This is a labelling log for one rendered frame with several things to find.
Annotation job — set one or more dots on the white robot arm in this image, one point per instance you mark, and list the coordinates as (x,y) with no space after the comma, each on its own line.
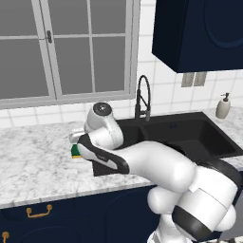
(164,167)

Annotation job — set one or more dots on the navy cupboard door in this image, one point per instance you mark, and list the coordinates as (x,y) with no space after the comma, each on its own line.
(129,215)
(57,235)

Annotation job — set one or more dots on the beige soap dispenser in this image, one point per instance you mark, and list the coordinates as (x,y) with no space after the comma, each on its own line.
(223,108)

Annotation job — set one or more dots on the grey window latch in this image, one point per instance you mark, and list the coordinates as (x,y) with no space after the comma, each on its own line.
(49,36)

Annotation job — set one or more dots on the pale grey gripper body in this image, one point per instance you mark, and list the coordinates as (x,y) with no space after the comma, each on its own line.
(75,136)

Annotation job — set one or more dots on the black spring tap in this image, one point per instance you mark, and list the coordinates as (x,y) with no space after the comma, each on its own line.
(139,104)

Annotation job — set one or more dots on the black sink basin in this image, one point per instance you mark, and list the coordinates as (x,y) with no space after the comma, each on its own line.
(190,134)

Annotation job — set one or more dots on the grey wall socket plate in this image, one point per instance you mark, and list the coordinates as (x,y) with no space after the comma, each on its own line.
(200,78)
(187,79)

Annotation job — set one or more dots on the grey framed window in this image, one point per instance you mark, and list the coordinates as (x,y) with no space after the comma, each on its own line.
(69,47)

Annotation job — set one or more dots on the green and yellow sponge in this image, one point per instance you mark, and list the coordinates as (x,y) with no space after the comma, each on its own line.
(75,152)

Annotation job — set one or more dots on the navy wall cupboard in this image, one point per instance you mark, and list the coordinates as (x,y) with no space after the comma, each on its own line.
(199,31)

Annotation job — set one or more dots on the navy drawer front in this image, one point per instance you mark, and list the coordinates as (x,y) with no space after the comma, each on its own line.
(69,210)

